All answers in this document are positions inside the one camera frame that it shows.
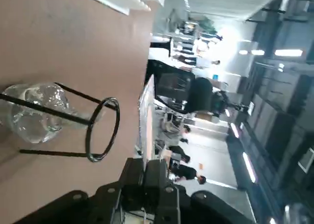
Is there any ceiling light panel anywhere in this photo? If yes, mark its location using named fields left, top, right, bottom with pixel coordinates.
left=238, top=49, right=266, bottom=56
left=274, top=49, right=303, bottom=57
left=229, top=122, right=240, bottom=139
left=241, top=151, right=257, bottom=184

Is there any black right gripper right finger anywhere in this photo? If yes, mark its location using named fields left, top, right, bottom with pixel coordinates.
left=144, top=158, right=258, bottom=224

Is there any person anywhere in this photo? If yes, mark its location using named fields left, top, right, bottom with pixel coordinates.
left=171, top=165, right=207, bottom=186
left=168, top=145, right=192, bottom=164
left=180, top=124, right=192, bottom=145

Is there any black chair back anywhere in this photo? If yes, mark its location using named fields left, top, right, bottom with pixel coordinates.
left=188, top=76, right=214, bottom=113

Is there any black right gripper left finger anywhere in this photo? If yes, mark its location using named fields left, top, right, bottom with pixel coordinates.
left=14, top=157, right=148, bottom=224

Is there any black wire tripod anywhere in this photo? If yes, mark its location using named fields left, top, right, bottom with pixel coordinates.
left=0, top=81, right=121, bottom=163

